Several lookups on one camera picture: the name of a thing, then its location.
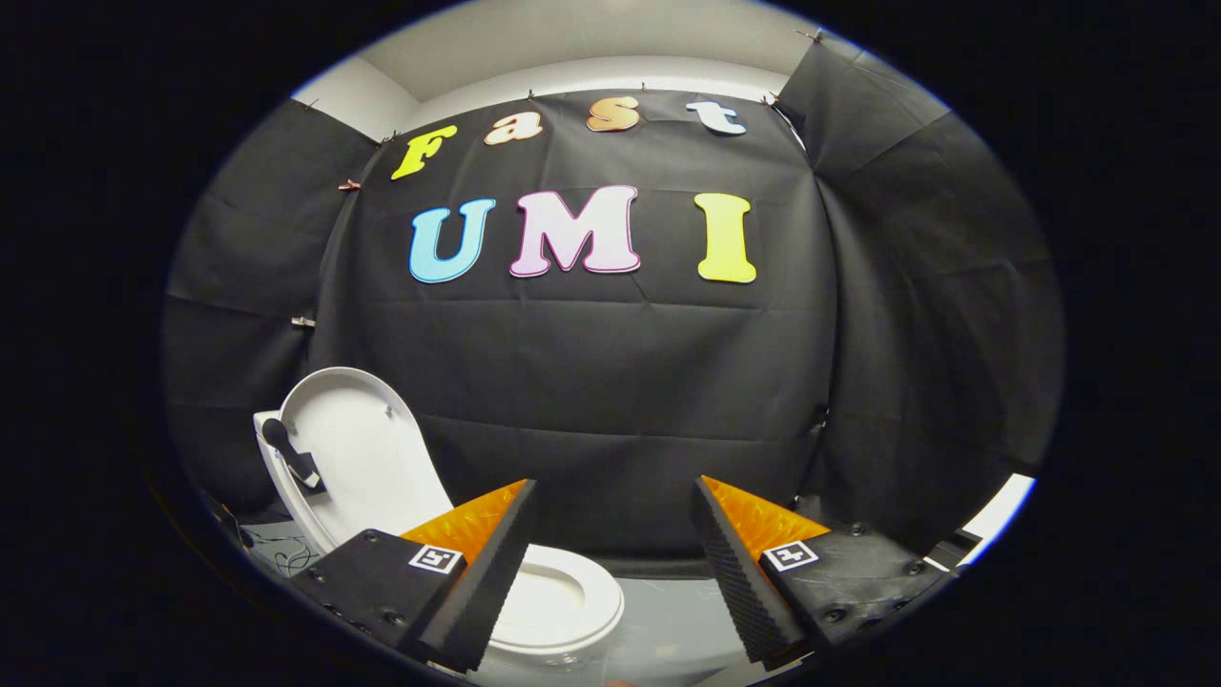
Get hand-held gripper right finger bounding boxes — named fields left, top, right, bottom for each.
left=693, top=475, right=958, bottom=669

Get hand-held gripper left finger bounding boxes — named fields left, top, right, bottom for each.
left=286, top=478, right=538, bottom=675

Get white toilet lid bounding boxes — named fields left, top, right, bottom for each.
left=277, top=367, right=457, bottom=554

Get black lid handle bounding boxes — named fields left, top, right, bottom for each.
left=261, top=417, right=327, bottom=494

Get white ceramic toilet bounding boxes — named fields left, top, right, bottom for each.
left=253, top=410, right=626, bottom=669

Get black backdrop cloth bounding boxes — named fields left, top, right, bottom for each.
left=160, top=33, right=1065, bottom=578

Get thin black floor cables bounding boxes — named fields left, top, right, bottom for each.
left=250, top=534, right=321, bottom=573

